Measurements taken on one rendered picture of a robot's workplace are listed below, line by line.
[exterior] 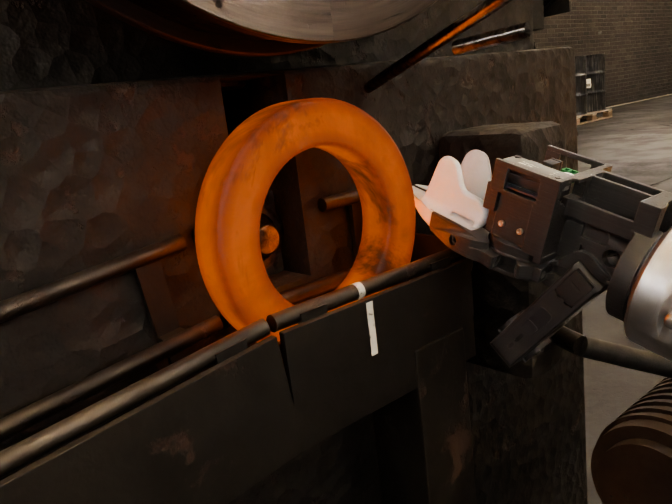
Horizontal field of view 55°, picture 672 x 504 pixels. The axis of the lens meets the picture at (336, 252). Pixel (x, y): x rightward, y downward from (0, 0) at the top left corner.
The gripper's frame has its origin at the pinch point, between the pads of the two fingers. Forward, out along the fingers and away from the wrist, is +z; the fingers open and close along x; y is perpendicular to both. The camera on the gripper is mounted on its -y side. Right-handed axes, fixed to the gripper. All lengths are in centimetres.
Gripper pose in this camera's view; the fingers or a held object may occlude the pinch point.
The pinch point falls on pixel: (422, 200)
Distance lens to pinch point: 56.6
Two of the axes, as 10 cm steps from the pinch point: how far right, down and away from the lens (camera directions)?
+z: -6.6, -3.9, 6.4
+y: 0.9, -8.9, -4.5
